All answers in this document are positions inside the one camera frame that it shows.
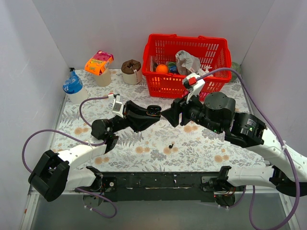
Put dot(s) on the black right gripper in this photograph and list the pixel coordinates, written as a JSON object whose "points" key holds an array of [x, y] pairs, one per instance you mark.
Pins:
{"points": [[182, 112]]}

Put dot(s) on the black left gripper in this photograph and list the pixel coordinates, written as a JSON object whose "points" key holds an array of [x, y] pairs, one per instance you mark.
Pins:
{"points": [[128, 115]]}

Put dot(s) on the glossy black gold-trimmed case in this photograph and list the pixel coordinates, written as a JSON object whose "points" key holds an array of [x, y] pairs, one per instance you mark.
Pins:
{"points": [[154, 110]]}

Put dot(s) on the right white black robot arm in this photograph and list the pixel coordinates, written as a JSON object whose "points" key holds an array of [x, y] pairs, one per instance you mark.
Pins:
{"points": [[217, 114]]}

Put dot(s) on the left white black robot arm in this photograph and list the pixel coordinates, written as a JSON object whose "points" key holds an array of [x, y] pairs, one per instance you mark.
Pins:
{"points": [[57, 172]]}

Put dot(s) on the brown topped paper cup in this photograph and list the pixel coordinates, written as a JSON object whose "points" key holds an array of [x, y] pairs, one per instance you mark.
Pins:
{"points": [[132, 72]]}

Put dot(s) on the orange fruit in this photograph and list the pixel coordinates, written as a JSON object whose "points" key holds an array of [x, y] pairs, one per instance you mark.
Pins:
{"points": [[163, 69]]}

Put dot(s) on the beige cup under snack box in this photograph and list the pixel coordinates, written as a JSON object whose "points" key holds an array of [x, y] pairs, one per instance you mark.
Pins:
{"points": [[104, 79]]}

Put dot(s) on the green blue packet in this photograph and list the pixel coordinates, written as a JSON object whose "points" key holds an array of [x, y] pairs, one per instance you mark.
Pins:
{"points": [[172, 67]]}

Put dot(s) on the white cup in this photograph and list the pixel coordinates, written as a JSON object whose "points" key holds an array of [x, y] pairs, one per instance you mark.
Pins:
{"points": [[78, 97]]}

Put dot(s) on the white pump bottle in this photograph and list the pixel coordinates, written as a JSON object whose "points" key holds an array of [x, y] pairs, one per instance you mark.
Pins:
{"points": [[204, 71]]}

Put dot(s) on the orange pink snack box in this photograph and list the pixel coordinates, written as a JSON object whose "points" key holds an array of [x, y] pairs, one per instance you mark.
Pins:
{"points": [[99, 63]]}

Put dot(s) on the blue wrapper on white cup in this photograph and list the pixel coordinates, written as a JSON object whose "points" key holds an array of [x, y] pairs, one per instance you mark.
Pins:
{"points": [[73, 84]]}

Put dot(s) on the red plastic shopping basket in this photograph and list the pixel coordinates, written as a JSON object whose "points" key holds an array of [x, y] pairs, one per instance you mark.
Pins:
{"points": [[169, 58]]}

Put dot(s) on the green ball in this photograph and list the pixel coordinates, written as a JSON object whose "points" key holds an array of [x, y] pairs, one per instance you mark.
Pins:
{"points": [[235, 66]]}

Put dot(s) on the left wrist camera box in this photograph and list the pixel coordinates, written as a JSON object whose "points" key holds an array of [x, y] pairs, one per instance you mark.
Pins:
{"points": [[118, 106]]}

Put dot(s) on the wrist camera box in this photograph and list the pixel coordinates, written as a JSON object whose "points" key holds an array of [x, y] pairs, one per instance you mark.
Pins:
{"points": [[194, 84], [118, 106]]}

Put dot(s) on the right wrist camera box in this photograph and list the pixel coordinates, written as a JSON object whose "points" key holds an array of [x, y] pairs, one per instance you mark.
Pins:
{"points": [[194, 84]]}

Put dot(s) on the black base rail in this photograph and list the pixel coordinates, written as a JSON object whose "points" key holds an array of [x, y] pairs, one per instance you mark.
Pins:
{"points": [[165, 186]]}

